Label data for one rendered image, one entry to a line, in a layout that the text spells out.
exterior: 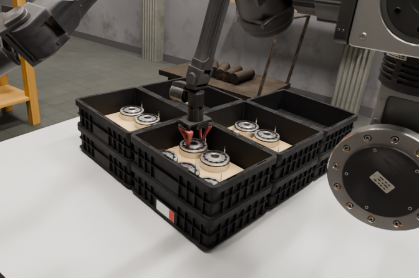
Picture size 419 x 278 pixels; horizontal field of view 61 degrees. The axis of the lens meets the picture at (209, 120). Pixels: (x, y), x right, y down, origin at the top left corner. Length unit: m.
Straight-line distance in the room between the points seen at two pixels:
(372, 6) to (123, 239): 0.92
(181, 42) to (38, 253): 4.68
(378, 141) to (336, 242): 0.61
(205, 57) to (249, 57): 3.75
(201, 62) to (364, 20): 0.78
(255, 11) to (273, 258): 0.79
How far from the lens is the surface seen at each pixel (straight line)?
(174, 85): 1.25
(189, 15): 5.39
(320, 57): 4.50
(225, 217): 1.05
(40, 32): 0.65
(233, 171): 1.22
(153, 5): 5.60
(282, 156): 1.16
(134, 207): 1.25
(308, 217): 1.30
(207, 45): 1.15
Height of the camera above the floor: 1.46
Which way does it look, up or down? 24 degrees down
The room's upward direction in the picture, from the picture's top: 5 degrees clockwise
